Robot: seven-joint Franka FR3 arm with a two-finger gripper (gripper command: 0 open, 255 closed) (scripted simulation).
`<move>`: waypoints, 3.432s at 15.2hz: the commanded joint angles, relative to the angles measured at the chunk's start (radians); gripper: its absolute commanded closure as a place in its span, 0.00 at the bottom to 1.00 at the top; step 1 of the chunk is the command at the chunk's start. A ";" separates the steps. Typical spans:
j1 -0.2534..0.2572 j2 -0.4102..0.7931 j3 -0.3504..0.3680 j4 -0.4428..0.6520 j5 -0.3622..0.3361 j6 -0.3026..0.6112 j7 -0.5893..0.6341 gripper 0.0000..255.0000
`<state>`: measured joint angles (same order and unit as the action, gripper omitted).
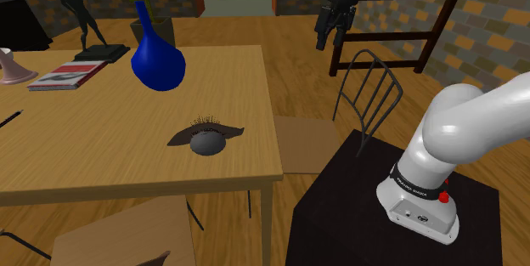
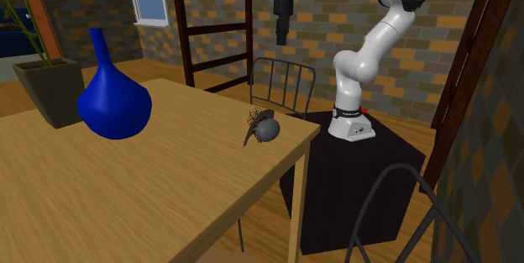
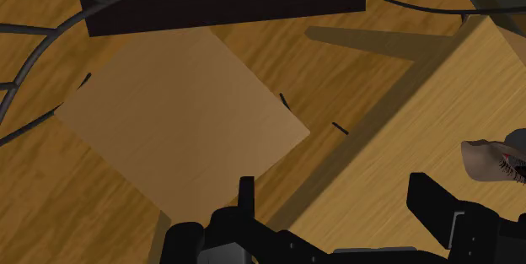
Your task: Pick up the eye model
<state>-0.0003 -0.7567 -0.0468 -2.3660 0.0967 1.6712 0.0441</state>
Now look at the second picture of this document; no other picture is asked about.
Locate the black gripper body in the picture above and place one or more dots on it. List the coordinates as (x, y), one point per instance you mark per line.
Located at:
(282, 20)

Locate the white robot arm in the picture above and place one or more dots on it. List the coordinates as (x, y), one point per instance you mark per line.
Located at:
(354, 75)

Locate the dark wooden ladder shelf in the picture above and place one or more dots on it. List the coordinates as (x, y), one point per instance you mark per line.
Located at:
(466, 73)
(213, 28)

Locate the grey round bird figure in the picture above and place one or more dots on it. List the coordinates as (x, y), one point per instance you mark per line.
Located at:
(268, 130)

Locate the black robot stand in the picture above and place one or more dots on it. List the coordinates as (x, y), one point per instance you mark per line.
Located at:
(352, 188)

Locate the blue long-necked vase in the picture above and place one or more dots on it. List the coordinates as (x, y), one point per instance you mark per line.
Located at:
(112, 98)

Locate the wooden table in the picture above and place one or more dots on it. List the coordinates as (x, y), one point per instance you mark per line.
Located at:
(135, 188)

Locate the potted green plant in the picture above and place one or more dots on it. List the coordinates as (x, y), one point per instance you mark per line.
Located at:
(51, 86)

